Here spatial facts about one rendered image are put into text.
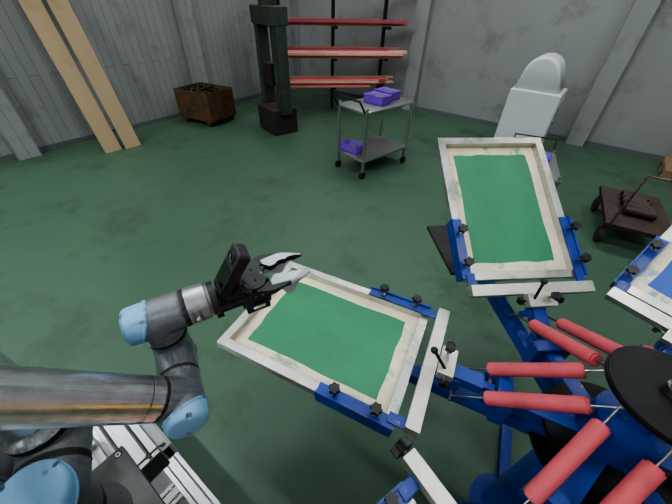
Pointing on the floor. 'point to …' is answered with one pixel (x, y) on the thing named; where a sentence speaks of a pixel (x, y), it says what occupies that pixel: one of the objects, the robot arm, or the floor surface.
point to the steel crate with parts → (205, 103)
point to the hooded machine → (534, 98)
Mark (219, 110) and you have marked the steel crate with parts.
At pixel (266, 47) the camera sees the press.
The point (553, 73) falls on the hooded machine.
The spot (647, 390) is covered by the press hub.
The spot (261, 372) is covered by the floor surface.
